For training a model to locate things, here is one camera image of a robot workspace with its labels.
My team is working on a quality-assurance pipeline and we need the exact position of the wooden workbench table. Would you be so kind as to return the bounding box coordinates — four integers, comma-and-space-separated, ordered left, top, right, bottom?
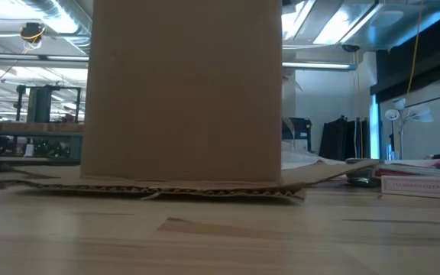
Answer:
0, 121, 86, 173

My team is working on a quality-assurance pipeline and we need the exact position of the black yellow cable reel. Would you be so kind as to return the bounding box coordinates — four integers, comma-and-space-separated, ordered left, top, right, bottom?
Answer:
18, 21, 47, 44

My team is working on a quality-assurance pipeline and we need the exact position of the brown cardboard box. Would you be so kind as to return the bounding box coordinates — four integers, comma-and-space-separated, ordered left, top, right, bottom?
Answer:
0, 0, 380, 202

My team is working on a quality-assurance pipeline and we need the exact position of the long ceiling light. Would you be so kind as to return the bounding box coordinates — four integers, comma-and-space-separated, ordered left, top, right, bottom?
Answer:
0, 53, 358, 72

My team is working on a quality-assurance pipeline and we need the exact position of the black case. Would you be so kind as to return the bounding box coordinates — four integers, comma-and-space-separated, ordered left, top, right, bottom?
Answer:
345, 167, 382, 188

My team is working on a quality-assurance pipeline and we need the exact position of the silver ceiling duct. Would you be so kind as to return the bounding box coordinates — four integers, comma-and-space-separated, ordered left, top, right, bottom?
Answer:
282, 0, 440, 53
21, 0, 94, 58

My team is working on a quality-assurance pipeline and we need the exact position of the black robot rig frame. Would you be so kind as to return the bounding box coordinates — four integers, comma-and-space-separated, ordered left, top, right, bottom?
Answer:
13, 83, 84, 124

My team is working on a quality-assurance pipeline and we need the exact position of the black equipment cabinet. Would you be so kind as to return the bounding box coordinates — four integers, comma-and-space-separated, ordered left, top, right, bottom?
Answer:
282, 117, 313, 154

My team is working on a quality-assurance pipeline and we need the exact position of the black wall panel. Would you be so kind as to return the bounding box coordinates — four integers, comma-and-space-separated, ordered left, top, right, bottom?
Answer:
370, 24, 440, 104

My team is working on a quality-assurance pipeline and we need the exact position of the yellow cable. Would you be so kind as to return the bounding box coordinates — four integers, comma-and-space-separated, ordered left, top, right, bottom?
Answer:
406, 0, 424, 96

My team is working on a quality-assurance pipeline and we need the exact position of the pink white card packet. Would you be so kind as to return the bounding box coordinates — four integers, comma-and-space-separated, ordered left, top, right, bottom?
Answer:
380, 174, 440, 202

